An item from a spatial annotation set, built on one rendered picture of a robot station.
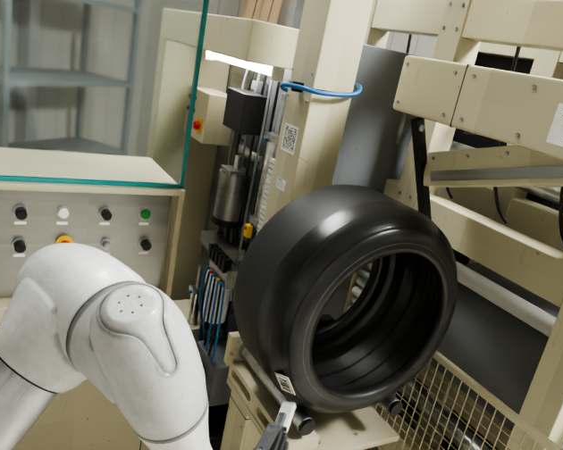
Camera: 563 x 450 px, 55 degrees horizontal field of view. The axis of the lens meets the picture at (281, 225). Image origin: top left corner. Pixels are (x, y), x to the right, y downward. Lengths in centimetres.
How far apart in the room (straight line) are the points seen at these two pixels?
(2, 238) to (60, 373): 99
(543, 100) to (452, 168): 40
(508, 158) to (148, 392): 109
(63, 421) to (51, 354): 128
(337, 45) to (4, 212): 101
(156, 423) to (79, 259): 23
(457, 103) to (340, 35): 34
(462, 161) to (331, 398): 72
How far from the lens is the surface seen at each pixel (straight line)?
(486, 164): 150
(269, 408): 147
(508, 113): 130
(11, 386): 76
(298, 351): 121
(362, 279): 188
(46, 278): 75
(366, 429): 160
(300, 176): 147
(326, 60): 144
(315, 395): 132
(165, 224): 177
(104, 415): 203
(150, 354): 61
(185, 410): 67
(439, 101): 144
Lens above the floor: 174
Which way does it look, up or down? 18 degrees down
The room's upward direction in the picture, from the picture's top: 11 degrees clockwise
